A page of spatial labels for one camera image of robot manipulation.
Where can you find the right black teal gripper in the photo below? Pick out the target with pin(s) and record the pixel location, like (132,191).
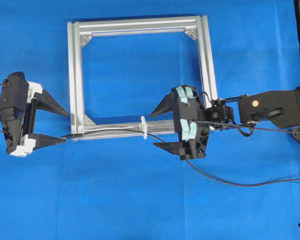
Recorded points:
(188,117)

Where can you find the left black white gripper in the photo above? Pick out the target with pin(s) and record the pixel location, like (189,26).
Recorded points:
(15,95)

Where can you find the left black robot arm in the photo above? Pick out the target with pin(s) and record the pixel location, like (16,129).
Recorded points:
(30,117)

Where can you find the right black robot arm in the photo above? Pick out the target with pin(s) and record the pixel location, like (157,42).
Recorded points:
(280,107)

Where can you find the white zip tie loop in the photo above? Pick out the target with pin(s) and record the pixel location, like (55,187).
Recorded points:
(144,127)

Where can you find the square aluminium extrusion frame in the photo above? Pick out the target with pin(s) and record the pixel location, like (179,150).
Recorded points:
(80,33)

